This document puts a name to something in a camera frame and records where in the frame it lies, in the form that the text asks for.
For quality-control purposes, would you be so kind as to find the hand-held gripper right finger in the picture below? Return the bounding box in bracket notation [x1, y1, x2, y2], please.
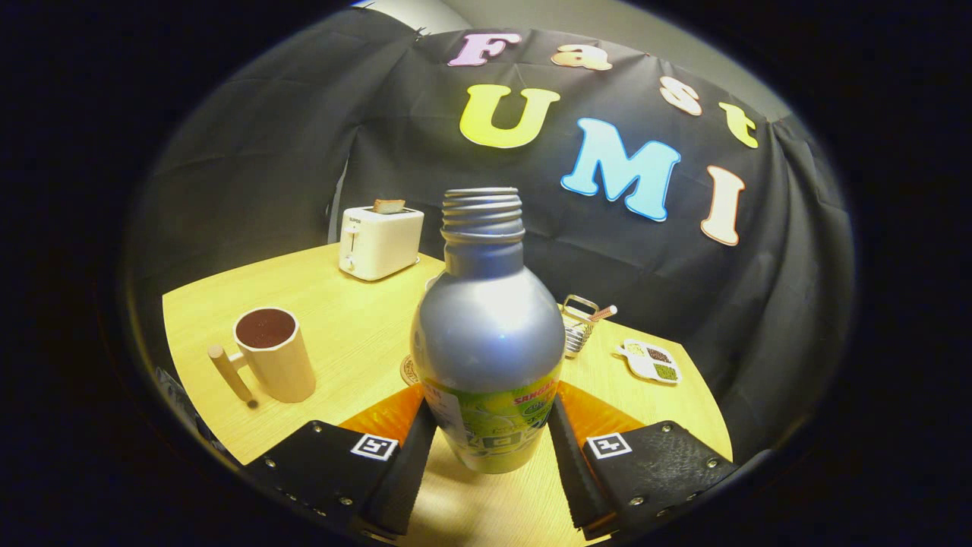
[548, 381, 739, 540]

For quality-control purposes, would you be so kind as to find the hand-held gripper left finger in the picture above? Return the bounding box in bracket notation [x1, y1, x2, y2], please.
[243, 382, 439, 538]

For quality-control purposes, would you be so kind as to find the beige cup with handle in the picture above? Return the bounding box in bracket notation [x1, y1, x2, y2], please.
[207, 307, 317, 404]

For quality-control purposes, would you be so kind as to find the silver juice bottle green label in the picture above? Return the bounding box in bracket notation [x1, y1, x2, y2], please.
[410, 188, 566, 475]

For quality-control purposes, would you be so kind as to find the white divided condiment dish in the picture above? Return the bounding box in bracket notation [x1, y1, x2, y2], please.
[617, 339, 683, 385]

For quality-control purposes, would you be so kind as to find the light wooden table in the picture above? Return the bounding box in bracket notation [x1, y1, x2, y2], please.
[162, 243, 734, 547]

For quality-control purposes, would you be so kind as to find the white toaster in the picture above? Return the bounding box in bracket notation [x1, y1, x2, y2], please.
[339, 205, 425, 282]

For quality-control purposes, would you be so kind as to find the metal wire basket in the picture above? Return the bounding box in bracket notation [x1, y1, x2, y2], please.
[562, 294, 601, 359]

